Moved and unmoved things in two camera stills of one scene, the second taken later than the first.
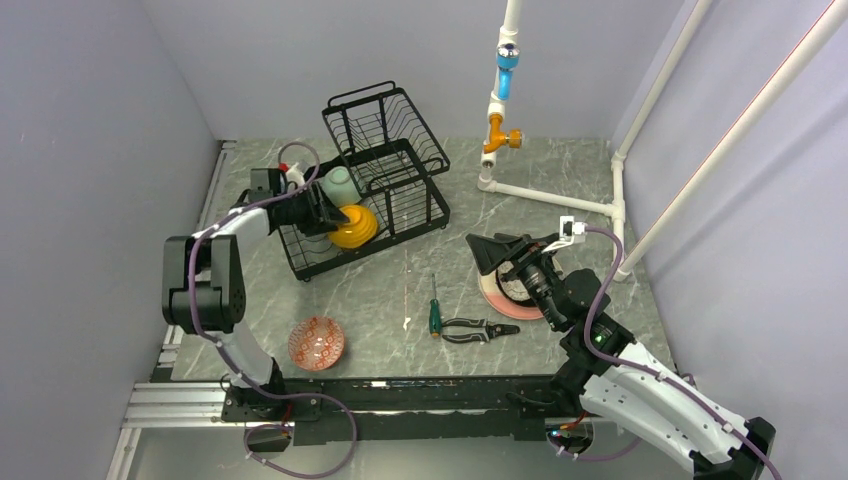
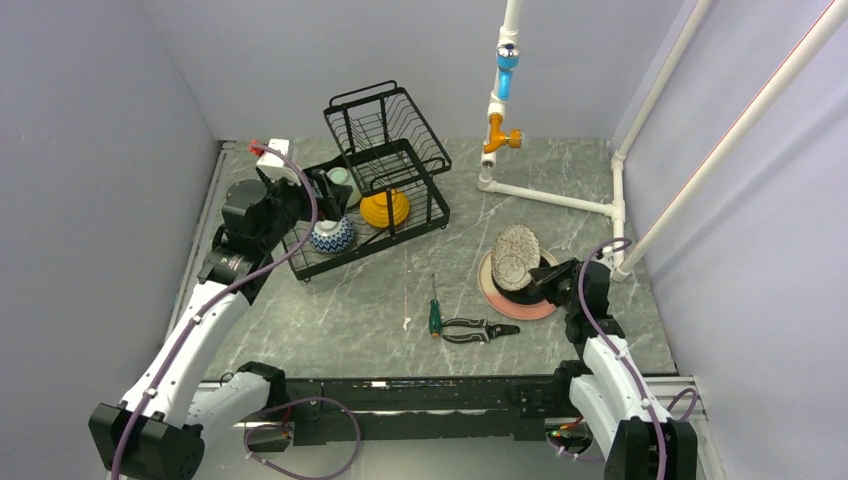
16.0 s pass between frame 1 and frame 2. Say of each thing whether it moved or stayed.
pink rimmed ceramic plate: stayed
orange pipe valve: stayed
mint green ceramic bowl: stayed
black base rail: stayed
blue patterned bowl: moved
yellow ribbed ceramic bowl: moved
